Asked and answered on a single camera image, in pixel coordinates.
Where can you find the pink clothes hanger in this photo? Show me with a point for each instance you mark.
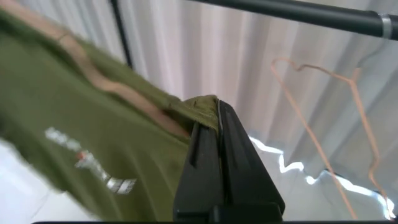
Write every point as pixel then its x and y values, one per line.
pixel 352 81
pixel 102 82

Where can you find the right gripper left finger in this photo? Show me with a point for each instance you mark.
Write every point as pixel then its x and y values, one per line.
pixel 202 174

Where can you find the green printed shirt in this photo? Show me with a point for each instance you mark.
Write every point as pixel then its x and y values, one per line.
pixel 62 109

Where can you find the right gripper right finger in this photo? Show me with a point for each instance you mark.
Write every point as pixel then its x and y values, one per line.
pixel 245 174

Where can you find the black clothes rack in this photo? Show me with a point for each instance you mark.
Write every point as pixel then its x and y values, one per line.
pixel 311 14

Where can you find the white curtain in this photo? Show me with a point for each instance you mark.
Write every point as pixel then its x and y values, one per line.
pixel 202 56

